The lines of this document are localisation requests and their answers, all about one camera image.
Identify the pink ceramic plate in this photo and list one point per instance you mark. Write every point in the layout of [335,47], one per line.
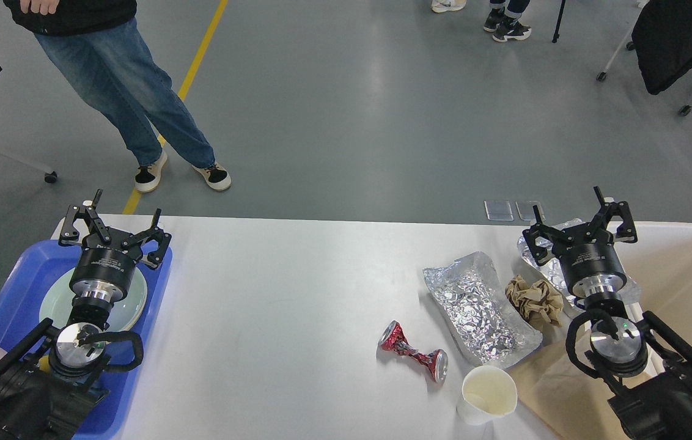
[132,319]

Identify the crushed red soda can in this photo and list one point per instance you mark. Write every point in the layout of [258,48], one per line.
[393,340]

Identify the large crumpled foil tray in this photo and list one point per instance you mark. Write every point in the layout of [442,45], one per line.
[483,323]

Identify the chair with black jacket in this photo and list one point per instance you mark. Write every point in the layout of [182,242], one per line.
[661,37]

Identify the person in black sneakers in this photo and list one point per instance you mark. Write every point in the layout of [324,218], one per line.
[503,21]

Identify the crumpled brown paper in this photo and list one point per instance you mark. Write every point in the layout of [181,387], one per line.
[540,304]

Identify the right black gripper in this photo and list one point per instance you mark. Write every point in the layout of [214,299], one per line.
[590,266]

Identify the green ceramic plate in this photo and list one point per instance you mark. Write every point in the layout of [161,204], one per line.
[57,302]

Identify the blue plastic tray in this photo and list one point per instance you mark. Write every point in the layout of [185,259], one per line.
[21,296]

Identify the white paper cup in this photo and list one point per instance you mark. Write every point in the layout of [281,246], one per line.
[487,393]

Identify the teal ceramic mug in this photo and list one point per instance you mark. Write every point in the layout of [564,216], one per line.
[44,364]

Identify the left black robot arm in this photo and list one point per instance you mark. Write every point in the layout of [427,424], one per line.
[49,381]

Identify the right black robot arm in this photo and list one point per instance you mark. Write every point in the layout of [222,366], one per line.
[647,366]

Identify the small crumpled foil sheet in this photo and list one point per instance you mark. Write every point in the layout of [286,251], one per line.
[588,232]

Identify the person in blue jeans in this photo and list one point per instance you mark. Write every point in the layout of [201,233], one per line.
[98,49]

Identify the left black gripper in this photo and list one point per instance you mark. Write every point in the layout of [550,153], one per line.
[104,269]

